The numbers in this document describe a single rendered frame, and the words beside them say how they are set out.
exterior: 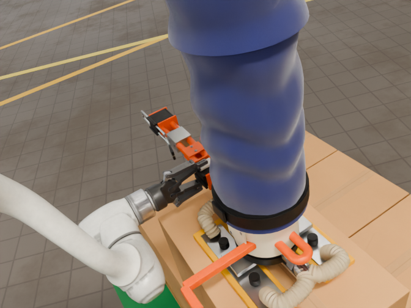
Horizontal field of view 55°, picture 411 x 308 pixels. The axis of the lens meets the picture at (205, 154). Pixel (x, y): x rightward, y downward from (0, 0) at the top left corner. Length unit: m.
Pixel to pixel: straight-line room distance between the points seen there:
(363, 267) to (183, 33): 0.74
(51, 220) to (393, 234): 1.27
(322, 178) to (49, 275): 1.70
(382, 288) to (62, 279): 1.93
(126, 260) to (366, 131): 2.37
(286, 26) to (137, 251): 0.63
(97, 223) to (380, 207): 1.17
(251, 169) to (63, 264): 2.03
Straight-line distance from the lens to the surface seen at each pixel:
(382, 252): 1.64
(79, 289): 2.48
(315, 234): 1.08
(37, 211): 0.86
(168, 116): 1.41
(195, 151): 1.23
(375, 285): 1.07
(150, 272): 1.01
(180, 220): 1.23
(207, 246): 1.13
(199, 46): 0.61
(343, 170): 1.93
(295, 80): 0.71
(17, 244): 2.96
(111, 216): 1.08
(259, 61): 0.62
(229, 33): 0.59
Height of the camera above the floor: 1.86
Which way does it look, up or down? 39 degrees down
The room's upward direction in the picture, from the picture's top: 14 degrees counter-clockwise
